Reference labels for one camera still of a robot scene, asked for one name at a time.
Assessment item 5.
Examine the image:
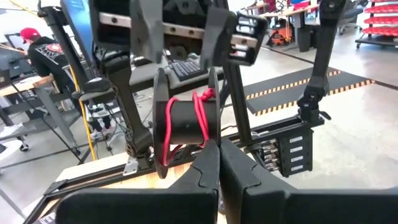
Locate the red cap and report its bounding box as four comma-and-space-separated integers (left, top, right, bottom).
19, 27, 42, 40

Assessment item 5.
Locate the black labelled hub box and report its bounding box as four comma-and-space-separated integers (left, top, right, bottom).
259, 126, 315, 179
231, 11, 269, 67

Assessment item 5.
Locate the black office chair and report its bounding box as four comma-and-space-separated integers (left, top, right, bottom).
338, 7, 365, 35

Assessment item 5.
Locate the wooden work table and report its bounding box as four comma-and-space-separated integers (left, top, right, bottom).
257, 2, 323, 20

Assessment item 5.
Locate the black keyboard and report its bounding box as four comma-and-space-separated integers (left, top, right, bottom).
167, 58, 210, 83

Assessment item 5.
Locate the yellow floor cable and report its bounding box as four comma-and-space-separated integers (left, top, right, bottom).
67, 64, 96, 162

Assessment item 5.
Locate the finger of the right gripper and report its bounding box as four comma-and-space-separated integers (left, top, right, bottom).
200, 7, 238, 70
129, 0, 165, 65

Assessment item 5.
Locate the black plastic cord spool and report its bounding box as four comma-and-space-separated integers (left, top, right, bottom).
152, 67, 223, 180

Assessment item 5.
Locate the blue screen monitor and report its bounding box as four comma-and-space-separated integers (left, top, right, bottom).
60, 0, 94, 63

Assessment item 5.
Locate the person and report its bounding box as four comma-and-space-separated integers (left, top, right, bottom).
19, 27, 77, 94

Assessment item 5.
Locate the silver frame bracket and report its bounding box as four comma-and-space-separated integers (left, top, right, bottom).
122, 155, 140, 177

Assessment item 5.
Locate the black frame upright post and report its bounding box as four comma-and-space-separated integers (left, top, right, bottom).
222, 60, 254, 147

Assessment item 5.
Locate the red cord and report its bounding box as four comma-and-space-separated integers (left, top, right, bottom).
160, 88, 218, 167

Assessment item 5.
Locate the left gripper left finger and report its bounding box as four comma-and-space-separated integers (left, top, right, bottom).
55, 139, 221, 224

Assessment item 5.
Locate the wooden desk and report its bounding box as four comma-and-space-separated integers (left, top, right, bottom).
0, 74, 55, 98

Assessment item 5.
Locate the grey desk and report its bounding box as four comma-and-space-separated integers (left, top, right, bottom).
129, 57, 226, 98

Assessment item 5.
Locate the grey metal desk frame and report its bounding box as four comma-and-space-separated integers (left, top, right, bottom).
0, 86, 82, 164

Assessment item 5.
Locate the black striped floor mat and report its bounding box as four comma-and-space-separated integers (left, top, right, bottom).
244, 67, 376, 118

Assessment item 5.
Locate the black trash bin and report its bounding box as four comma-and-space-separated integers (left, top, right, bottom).
295, 26, 322, 53

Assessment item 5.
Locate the orange shop vacuum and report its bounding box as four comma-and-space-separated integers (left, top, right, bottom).
269, 17, 294, 47

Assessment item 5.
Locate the parts bin rack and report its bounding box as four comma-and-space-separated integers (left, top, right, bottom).
355, 0, 398, 50

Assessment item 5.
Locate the floor power strip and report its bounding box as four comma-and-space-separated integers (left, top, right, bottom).
86, 104, 114, 139

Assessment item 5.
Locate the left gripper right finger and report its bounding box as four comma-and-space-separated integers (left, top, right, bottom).
220, 139, 398, 224

